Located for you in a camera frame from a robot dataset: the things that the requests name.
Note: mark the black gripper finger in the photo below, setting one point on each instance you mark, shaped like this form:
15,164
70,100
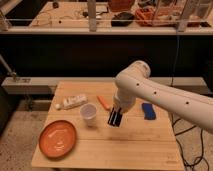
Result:
111,120
117,119

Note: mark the white ceramic cup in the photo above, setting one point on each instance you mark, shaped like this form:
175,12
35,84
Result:
88,113

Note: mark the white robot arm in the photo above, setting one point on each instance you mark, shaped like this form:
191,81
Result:
133,82

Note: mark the blue eraser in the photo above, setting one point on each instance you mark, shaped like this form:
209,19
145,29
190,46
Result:
149,113

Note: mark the white bottle lying down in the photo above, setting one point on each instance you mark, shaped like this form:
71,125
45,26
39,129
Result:
72,102

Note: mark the orange plate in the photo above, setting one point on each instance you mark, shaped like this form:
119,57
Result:
57,139

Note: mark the black bowl on shelf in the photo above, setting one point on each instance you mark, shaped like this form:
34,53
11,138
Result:
122,19

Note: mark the orange crate on shelf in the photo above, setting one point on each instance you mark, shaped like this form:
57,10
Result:
145,17

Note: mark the orange handled tool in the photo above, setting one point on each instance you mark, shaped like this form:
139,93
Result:
103,103

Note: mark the grey metal bracket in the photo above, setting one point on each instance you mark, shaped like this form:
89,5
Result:
12,73

